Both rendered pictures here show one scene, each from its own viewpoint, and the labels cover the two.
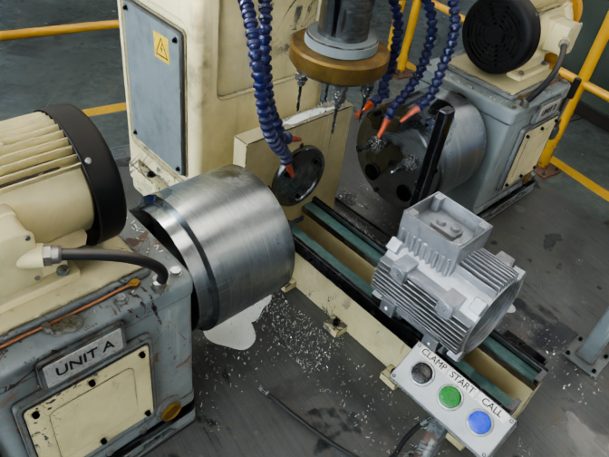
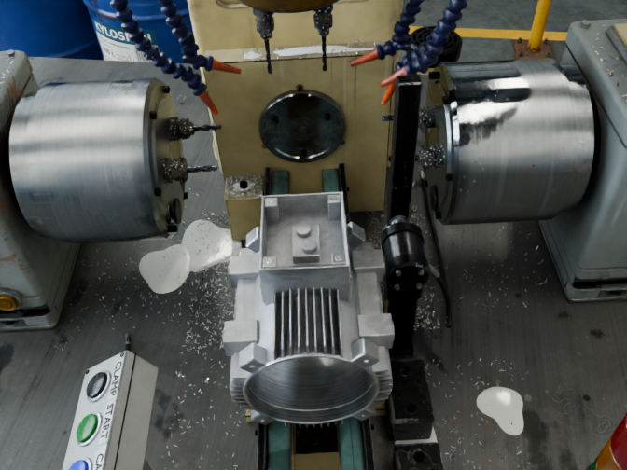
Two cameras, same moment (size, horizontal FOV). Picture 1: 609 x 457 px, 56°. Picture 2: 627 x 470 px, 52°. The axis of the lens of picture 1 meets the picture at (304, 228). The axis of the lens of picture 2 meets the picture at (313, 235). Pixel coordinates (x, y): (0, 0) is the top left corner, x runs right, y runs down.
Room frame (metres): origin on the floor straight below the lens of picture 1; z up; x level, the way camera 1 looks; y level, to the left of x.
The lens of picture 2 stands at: (0.46, -0.64, 1.68)
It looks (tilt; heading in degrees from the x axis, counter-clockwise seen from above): 47 degrees down; 49
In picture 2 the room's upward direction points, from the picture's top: 3 degrees counter-clockwise
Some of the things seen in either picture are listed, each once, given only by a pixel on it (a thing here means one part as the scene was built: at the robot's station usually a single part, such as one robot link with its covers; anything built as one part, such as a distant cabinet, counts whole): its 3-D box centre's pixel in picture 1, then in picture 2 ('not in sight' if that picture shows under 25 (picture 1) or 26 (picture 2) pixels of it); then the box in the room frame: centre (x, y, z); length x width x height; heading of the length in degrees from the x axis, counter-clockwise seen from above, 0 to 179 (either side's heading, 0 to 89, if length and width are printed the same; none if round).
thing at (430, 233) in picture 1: (442, 234); (304, 249); (0.79, -0.24, 1.11); 0.12 x 0.11 x 0.07; 49
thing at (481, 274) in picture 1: (446, 284); (309, 322); (0.76, -0.27, 1.01); 0.20 x 0.19 x 0.19; 49
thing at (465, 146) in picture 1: (427, 142); (514, 141); (1.21, -0.26, 1.04); 0.41 x 0.25 x 0.25; 139
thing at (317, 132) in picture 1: (278, 178); (302, 126); (1.06, 0.08, 0.97); 0.30 x 0.11 x 0.34; 139
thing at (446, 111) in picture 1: (430, 166); (402, 161); (0.98, -0.23, 1.12); 0.04 x 0.03 x 0.26; 49
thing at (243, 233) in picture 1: (186, 258); (77, 163); (0.69, 0.19, 1.04); 0.37 x 0.25 x 0.25; 139
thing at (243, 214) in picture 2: not in sight; (247, 206); (0.92, 0.08, 0.86); 0.07 x 0.06 x 0.12; 139
